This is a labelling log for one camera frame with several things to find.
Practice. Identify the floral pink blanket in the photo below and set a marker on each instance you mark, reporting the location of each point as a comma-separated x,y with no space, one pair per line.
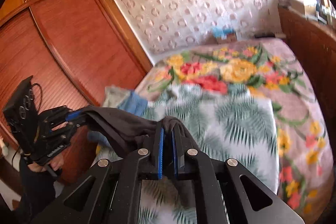
267,68

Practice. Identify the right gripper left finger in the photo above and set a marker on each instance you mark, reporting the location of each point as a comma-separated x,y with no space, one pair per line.
110,191

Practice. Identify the folded light blue jeans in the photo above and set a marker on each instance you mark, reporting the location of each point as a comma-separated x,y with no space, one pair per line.
133,104

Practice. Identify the wooden sideboard cabinet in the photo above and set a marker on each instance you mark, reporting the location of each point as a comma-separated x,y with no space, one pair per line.
315,50

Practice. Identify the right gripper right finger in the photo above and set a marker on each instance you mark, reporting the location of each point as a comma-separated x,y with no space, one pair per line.
225,191

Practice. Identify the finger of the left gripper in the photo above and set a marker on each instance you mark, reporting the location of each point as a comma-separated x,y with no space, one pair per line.
75,116
67,129

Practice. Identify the palm leaf print bedsheet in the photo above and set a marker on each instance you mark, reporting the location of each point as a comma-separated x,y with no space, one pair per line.
235,124

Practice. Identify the blue bag in box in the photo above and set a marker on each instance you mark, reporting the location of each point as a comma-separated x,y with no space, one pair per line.
224,35

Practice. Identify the cardboard box on cabinet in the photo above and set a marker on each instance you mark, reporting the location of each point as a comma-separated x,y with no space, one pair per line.
304,7

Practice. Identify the black shorts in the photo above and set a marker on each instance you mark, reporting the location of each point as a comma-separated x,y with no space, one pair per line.
126,133

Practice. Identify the wooden louvered wardrobe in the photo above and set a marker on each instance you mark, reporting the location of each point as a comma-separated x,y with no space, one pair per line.
72,48

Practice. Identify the folded grey-green pants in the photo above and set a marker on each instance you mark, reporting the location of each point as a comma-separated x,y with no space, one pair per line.
114,96

